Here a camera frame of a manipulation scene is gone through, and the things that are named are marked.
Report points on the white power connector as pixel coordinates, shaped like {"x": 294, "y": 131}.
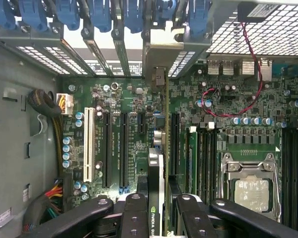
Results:
{"x": 64, "y": 104}

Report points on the black chassis switch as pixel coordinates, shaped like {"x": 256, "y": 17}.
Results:
{"x": 253, "y": 12}

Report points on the white expansion slot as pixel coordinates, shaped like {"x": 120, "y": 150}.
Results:
{"x": 89, "y": 143}

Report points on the black open PC case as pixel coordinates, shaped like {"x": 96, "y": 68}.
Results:
{"x": 10, "y": 124}

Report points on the metal CPU socket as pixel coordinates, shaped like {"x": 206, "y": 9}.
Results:
{"x": 226, "y": 168}

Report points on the green motherboard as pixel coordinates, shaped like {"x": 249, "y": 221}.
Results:
{"x": 134, "y": 99}

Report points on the installed silver CPU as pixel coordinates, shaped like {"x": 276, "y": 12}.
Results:
{"x": 252, "y": 196}

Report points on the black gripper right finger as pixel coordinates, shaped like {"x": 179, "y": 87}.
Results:
{"x": 196, "y": 220}

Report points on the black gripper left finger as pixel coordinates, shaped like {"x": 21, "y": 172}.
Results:
{"x": 134, "y": 218}

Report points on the short black expansion slot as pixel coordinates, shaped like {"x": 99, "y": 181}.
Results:
{"x": 142, "y": 124}

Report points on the installed green RAM stick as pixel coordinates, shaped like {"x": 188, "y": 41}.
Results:
{"x": 192, "y": 161}

